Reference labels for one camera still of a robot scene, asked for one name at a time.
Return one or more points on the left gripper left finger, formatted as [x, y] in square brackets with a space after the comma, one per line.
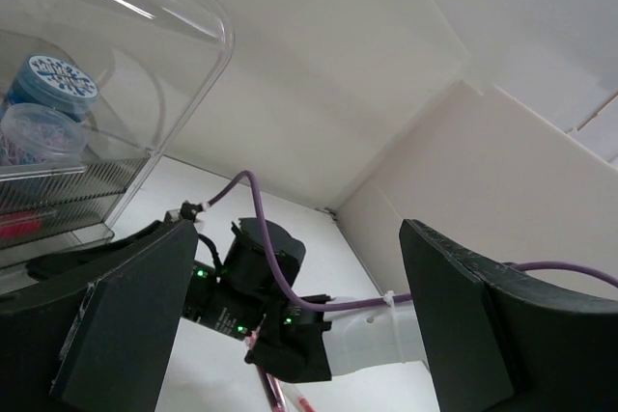
[98, 337]

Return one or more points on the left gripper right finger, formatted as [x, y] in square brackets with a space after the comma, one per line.
[497, 339]

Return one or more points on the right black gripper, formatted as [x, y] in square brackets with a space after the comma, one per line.
[210, 301]

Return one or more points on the pink capped marker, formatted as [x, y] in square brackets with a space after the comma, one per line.
[20, 224]

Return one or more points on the small dark glitter jar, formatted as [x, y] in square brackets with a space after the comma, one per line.
[33, 134]

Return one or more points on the blue slime jar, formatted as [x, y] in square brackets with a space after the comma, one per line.
[54, 83]

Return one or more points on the clear acrylic drawer organizer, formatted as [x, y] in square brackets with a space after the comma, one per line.
[153, 62]

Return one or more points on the red pen left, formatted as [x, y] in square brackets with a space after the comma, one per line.
[273, 392]

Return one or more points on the red pen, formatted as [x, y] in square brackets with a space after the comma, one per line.
[299, 400]
[273, 392]

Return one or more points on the red pen lower right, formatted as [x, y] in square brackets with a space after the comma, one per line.
[299, 400]

